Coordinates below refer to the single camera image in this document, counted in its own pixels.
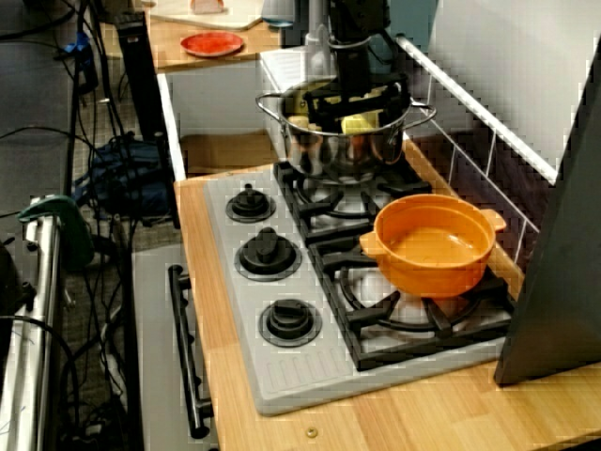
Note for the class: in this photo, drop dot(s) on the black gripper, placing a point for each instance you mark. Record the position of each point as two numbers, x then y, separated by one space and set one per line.
353 70

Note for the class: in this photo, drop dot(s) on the yellow corn cob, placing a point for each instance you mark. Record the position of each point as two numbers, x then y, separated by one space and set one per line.
359 124

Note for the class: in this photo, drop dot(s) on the stainless steel cooking pot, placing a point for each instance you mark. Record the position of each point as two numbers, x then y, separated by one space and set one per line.
328 155

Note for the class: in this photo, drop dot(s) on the orange plastic pot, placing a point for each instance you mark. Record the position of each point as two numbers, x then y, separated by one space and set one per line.
436 277

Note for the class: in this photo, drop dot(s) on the black burner grate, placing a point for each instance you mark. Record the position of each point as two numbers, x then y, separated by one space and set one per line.
371 317
319 210

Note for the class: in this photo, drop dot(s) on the black stove knob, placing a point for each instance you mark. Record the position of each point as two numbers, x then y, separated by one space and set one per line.
250 204
290 321
267 253

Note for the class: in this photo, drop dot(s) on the white sink basin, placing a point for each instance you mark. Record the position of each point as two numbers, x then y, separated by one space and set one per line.
211 103

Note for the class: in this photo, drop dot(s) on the white cutting board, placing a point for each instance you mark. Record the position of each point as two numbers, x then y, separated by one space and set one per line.
225 21

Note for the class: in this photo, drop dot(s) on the red plate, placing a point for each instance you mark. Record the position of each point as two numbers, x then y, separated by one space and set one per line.
211 44

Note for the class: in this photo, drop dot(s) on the dark tiled backsplash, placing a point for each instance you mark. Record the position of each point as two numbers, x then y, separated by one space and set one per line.
507 178

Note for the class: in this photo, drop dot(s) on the pink white toy food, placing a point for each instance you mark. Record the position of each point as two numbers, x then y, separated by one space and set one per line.
206 5

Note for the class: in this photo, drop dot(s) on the wooden side table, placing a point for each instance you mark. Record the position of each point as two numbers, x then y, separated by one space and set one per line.
169 47

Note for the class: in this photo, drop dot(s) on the dark side panel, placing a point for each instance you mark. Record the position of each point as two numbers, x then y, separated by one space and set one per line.
554 282
141 84

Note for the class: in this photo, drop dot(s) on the blue backpack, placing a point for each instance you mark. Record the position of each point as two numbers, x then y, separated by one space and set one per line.
136 183

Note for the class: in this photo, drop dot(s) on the grey toy stove top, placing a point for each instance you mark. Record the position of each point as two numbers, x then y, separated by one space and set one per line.
305 376

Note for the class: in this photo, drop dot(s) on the white toy oven cabinet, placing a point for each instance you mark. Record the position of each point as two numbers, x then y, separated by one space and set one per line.
155 352

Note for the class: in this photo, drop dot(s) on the wooden countertop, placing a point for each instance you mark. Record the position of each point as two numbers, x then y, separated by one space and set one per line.
422 423

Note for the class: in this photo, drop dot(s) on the black device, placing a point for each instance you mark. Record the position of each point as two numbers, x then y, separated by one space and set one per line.
9 282

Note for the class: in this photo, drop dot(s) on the aluminium frame profile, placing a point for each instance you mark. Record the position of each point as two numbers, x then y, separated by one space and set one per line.
37 305

